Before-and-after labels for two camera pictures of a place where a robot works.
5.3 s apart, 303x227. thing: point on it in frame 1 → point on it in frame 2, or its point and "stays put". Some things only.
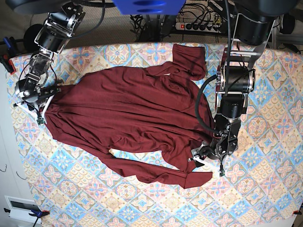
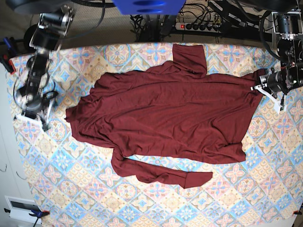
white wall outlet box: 20,208 stays put
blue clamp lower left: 38,214 stays put
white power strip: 204,27 stays put
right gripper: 225,143 → 277,84
